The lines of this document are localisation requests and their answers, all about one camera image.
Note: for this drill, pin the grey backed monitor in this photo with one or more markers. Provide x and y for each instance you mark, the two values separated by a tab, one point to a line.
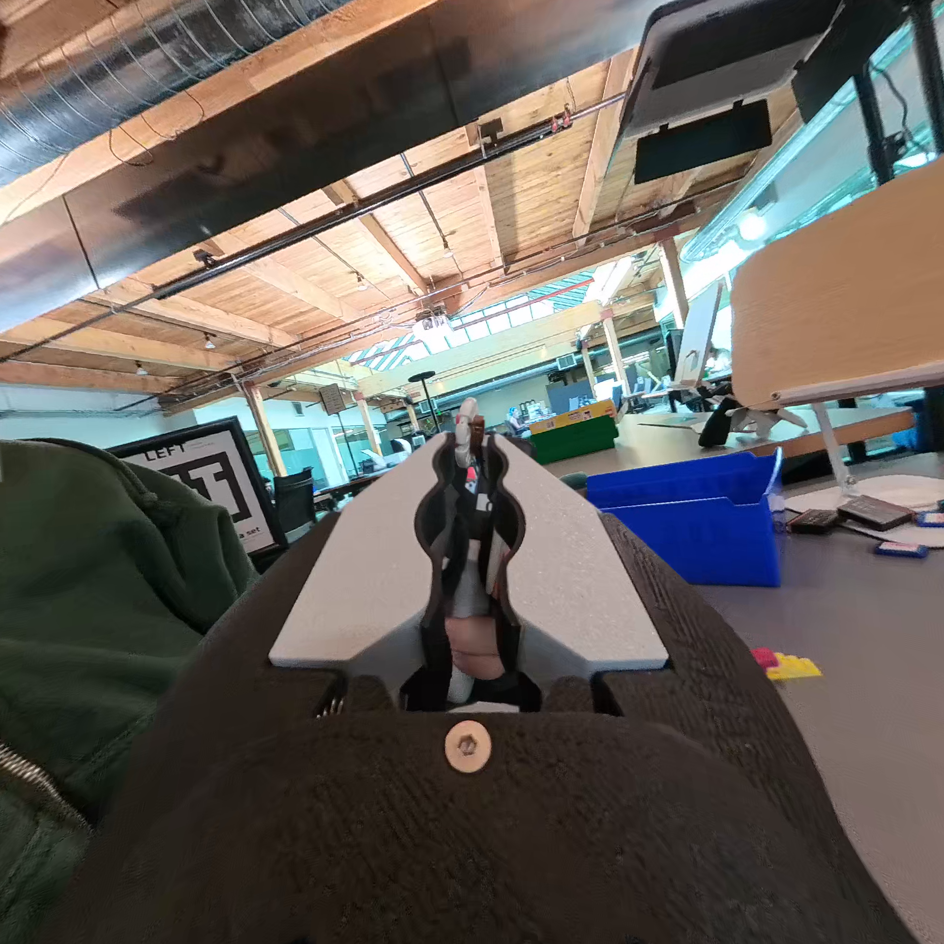
708	81

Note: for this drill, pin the pink and yellow lego assembly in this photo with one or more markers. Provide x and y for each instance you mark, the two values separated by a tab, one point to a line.
793	667

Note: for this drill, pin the blue plastic bin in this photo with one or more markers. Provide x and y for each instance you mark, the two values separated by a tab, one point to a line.
700	531

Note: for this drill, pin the black pouch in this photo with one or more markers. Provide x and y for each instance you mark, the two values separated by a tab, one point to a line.
717	428

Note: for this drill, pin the black floor lamp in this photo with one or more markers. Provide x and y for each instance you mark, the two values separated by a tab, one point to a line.
425	402

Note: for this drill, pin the small blue card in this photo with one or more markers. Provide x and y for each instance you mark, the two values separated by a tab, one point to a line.
931	518

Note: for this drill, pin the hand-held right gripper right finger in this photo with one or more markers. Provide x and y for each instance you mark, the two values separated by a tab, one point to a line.
582	590

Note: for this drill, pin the black office chair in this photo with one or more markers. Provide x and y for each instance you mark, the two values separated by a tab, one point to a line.
293	498

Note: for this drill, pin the small blue brick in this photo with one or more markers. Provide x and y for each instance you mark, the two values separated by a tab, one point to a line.
901	549

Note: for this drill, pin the green zip jacket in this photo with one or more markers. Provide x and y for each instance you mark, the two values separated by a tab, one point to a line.
96	590

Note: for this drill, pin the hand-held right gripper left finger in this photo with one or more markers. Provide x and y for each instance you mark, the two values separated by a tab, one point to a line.
354	590

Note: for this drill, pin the white desktop monitor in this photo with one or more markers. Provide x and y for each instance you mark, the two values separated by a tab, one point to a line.
697	339

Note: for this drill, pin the small black flat case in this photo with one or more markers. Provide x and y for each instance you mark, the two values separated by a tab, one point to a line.
811	521

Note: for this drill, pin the hanging dark sign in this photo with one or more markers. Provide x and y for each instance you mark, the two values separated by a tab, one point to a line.
333	398

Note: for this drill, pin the green plastic bin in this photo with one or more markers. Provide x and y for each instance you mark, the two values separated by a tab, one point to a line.
575	442

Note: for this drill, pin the wooden board on white stand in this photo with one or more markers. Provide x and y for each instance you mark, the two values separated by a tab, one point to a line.
833	295

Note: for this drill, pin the yellow lego box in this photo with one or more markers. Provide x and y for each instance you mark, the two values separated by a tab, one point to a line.
571	419

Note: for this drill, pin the person's left hand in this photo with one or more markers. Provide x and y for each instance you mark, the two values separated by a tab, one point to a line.
476	645

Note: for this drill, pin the black ventilation duct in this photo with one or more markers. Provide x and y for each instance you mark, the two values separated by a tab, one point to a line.
133	81

